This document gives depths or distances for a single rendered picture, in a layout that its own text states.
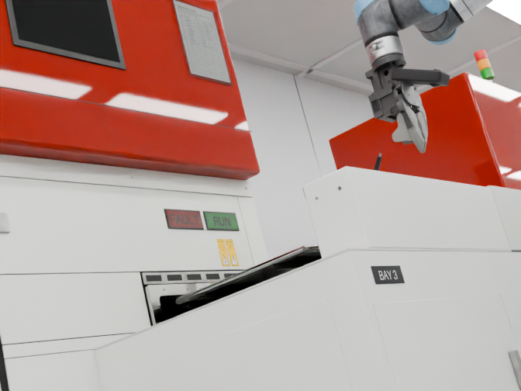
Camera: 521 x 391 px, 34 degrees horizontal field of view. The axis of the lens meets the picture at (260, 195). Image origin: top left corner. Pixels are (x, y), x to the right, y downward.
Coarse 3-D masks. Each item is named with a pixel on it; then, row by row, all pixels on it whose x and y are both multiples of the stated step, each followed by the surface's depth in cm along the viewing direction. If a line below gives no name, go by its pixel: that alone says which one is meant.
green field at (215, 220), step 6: (210, 216) 205; (216, 216) 207; (222, 216) 208; (228, 216) 210; (234, 216) 212; (210, 222) 204; (216, 222) 206; (222, 222) 207; (228, 222) 209; (234, 222) 211; (222, 228) 206; (228, 228) 208; (234, 228) 210
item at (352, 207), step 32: (320, 192) 139; (352, 192) 135; (384, 192) 143; (416, 192) 152; (448, 192) 162; (480, 192) 174; (320, 224) 139; (352, 224) 135; (384, 224) 139; (416, 224) 148; (448, 224) 157; (480, 224) 168
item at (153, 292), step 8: (144, 288) 180; (152, 288) 180; (160, 288) 182; (168, 288) 184; (176, 288) 186; (184, 288) 188; (192, 288) 190; (152, 296) 179; (160, 296) 183; (168, 296) 185; (176, 296) 187; (152, 304) 179; (152, 312) 178; (160, 312) 180; (152, 320) 178; (160, 320) 179
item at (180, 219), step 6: (168, 210) 194; (168, 216) 194; (174, 216) 195; (180, 216) 197; (186, 216) 198; (192, 216) 200; (198, 216) 202; (174, 222) 194; (180, 222) 196; (186, 222) 198; (192, 222) 199; (198, 222) 201
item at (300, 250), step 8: (280, 256) 163; (288, 256) 162; (296, 256) 162; (264, 264) 166; (272, 264) 165; (240, 272) 170; (248, 272) 168; (256, 272) 168; (224, 280) 172; (232, 280) 171; (208, 288) 175; (216, 288) 174; (184, 296) 179; (192, 296) 178
